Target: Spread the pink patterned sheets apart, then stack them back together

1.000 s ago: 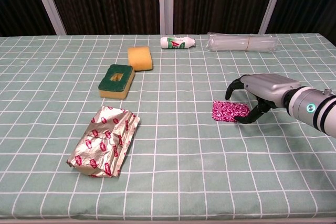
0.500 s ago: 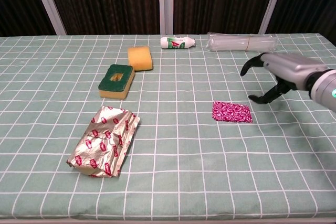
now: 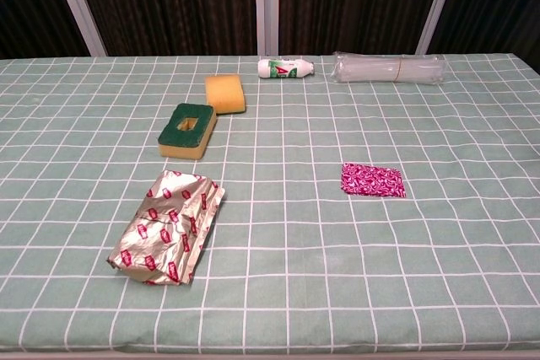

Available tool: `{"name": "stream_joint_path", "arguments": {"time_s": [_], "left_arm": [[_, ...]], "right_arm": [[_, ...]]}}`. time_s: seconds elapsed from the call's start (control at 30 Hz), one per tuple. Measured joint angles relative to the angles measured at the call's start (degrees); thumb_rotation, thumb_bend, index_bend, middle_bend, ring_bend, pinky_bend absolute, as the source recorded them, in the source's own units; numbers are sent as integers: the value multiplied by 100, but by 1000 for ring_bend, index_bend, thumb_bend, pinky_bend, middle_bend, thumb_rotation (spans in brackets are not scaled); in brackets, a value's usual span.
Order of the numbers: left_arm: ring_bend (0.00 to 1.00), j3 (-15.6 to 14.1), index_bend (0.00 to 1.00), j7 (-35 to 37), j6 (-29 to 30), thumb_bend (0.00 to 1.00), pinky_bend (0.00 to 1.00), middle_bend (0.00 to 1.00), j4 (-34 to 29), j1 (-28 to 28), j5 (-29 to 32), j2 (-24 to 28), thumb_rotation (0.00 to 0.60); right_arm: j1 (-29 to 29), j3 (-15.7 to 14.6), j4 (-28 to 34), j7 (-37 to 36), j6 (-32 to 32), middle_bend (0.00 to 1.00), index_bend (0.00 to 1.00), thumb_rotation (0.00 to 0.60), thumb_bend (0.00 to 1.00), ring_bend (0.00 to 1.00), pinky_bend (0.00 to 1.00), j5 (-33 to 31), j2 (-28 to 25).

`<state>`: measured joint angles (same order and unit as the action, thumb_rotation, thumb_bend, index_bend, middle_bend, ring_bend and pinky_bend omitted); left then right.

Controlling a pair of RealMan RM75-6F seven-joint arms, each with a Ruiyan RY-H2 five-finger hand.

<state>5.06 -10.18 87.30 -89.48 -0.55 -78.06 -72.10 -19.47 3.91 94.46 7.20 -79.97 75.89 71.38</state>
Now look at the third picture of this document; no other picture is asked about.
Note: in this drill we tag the pink patterned packet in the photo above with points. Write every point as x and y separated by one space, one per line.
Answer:
373 181

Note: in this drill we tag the white partition frame post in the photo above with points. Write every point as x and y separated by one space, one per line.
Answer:
439 1
267 6
78 6

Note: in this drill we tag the yellow sponge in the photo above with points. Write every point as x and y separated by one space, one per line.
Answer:
225 94

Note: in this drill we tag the green checked tablecloth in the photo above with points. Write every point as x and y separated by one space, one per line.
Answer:
295 250

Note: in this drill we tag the dark brown curtain panel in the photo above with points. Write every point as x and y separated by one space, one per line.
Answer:
34 1
169 1
354 1
493 6

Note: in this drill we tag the silver foil bag red print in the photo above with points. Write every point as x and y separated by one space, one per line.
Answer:
164 229

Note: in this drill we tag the bundle of clear straws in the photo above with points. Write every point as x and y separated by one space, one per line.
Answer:
384 68

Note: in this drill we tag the small white bottle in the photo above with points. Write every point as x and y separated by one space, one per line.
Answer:
282 69

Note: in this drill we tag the green-topped sponge with hole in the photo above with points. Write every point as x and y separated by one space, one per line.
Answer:
185 143

